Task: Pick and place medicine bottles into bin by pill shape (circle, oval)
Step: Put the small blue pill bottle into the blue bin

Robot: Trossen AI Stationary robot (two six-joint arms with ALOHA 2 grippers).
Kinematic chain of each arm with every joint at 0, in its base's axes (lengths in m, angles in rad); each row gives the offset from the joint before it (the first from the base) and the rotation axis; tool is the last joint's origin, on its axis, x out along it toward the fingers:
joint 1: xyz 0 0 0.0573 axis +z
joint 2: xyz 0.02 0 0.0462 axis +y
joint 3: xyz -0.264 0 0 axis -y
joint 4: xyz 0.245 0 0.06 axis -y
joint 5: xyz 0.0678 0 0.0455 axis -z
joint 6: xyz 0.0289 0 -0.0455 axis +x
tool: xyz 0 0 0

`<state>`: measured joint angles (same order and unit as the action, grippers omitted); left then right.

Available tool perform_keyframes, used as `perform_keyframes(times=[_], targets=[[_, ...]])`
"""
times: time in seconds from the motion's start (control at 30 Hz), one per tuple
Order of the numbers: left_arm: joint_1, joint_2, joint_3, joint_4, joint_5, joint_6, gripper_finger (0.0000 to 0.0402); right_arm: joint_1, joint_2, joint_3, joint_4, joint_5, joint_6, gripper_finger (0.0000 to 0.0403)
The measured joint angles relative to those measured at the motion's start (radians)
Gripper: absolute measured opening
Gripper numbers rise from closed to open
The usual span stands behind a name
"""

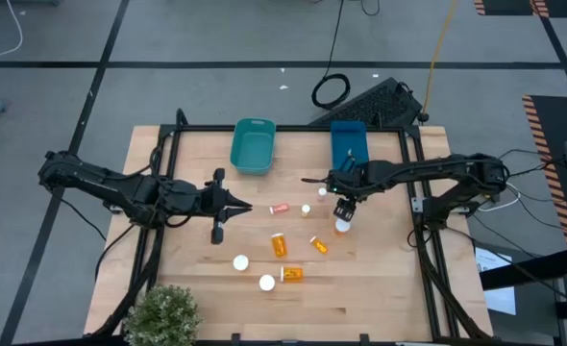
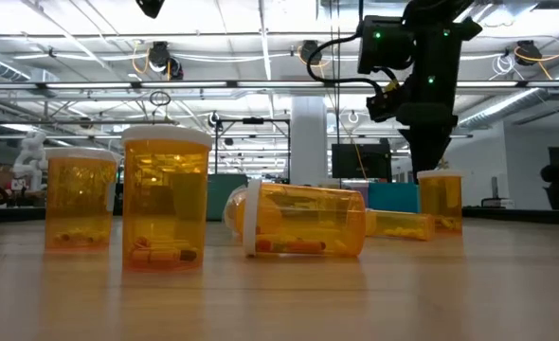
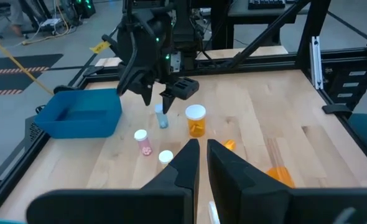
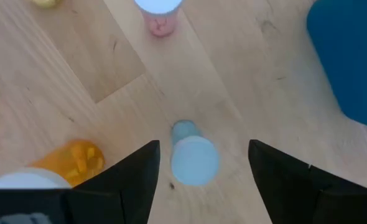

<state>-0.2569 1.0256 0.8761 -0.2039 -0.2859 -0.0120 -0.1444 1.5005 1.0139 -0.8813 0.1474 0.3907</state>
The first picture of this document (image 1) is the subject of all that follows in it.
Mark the black metal beam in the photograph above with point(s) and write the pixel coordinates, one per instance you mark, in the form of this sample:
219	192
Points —
528	271

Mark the white bottle cap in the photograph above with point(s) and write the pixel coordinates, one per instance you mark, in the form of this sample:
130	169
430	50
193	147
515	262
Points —
240	262
266	282

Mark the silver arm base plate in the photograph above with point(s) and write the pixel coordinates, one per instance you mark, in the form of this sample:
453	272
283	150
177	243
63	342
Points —
114	209
417	205

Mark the small red pill bottle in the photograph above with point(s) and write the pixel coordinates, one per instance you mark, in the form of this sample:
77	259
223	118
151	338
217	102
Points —
279	208

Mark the white paper sheet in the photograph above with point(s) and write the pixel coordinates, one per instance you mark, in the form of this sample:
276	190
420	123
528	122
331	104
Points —
497	279

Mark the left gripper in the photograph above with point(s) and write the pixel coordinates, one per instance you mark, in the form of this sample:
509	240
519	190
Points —
214	202

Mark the black aluminium table frame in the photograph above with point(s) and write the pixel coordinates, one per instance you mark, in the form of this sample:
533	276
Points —
288	128

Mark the large amber pill bottle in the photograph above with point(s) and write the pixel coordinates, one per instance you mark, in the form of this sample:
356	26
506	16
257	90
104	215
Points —
342	226
278	244
291	274

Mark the green artificial plant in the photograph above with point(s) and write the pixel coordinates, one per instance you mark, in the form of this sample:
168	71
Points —
162	314

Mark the teal plastic bin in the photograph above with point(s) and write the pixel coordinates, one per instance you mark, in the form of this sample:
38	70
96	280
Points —
252	144

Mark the blue plastic bin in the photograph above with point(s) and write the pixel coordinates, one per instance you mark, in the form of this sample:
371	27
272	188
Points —
348	137

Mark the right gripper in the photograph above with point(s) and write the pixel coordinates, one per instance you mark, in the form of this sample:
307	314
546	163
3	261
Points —
346	182

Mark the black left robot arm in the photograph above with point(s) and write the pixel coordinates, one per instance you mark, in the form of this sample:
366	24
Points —
96	178

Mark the black perforated computer case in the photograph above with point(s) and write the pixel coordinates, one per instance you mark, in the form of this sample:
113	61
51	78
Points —
375	103

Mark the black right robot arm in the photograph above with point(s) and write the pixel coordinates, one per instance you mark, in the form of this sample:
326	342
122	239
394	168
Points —
432	168

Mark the small pink pill bottle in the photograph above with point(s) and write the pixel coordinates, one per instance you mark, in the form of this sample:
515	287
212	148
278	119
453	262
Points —
322	193

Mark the small amber pill bottle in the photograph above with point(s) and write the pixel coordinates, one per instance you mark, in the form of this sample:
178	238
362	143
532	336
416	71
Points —
319	244
305	210

